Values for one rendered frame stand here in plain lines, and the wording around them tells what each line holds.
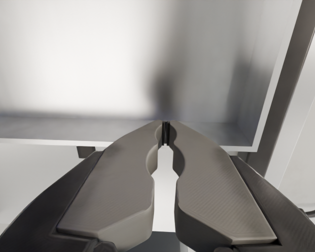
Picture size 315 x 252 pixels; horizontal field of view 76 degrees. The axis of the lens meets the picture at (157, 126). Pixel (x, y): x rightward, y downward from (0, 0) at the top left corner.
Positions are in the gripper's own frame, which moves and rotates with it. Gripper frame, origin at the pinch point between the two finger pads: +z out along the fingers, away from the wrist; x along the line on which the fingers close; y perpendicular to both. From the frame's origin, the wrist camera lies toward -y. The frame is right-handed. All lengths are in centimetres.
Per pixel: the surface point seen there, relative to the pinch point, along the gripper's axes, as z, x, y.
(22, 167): 3.5, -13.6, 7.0
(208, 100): 3.2, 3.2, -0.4
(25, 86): 3.2, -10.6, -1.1
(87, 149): 3.5, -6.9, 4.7
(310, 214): 80, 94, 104
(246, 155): 1.7, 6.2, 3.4
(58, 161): 3.5, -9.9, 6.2
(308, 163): 92, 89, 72
